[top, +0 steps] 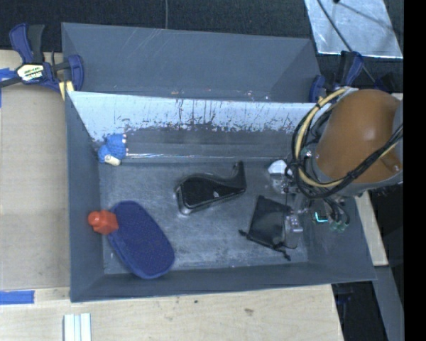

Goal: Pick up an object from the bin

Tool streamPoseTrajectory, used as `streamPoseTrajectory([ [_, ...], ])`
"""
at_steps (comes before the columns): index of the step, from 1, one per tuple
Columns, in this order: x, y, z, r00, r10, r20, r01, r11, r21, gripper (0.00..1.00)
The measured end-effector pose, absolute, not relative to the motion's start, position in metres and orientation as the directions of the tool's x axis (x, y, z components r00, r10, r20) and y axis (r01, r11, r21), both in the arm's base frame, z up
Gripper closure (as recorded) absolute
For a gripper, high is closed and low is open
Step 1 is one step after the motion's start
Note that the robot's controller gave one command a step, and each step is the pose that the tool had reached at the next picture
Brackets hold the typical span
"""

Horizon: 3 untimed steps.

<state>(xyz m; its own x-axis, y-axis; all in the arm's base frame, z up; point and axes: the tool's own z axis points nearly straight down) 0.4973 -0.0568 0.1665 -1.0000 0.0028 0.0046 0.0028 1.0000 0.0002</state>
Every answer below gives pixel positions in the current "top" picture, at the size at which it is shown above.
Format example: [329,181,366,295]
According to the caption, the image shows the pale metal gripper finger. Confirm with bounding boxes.
[285,214,305,250]

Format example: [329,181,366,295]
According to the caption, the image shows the grey metal bin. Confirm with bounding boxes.
[60,21,378,303]

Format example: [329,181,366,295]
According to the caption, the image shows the red plastic block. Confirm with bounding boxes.
[87,209,120,235]

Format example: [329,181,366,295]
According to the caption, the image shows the blue knitted toy animal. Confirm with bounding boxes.
[97,133,130,167]

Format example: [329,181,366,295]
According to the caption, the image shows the brown cardboard board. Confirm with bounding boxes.
[0,86,72,292]

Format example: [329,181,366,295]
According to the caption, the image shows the black cloth drawstring pouch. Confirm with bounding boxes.
[238,195,294,262]

